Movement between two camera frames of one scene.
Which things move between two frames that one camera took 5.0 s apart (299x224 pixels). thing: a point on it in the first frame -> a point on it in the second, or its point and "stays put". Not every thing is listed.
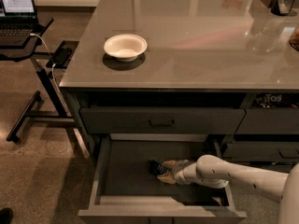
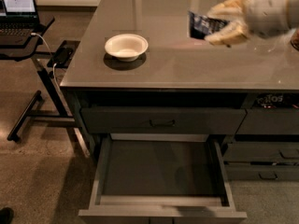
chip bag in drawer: x=276 y=101 stays put
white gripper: x=179 y=172 -> x=268 y=12
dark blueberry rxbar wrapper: x=156 y=168 -> x=200 y=26
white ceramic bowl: x=125 y=47 stays put
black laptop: x=18 y=17 stays put
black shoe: x=7 y=216 stays put
